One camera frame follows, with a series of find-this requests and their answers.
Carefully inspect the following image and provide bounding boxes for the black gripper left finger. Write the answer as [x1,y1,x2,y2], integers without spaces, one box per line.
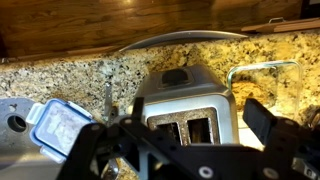
[57,97,187,180]

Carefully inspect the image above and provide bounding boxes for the metal butter knife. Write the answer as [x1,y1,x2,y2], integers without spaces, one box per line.
[104,83,119,180]

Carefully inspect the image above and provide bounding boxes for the slice of bread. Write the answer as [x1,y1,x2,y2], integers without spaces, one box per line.
[231,81,268,111]

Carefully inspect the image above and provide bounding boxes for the stainless steel two-slot toaster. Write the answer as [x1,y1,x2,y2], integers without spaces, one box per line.
[128,64,240,180]

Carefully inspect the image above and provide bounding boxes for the blue-rimmed container lid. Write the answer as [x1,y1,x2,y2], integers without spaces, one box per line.
[26,98,95,163]

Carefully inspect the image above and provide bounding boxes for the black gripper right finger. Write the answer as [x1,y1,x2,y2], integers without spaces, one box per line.
[243,98,320,180]

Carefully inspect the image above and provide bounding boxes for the clear glass food container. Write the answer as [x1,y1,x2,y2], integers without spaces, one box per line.
[227,60,302,119]

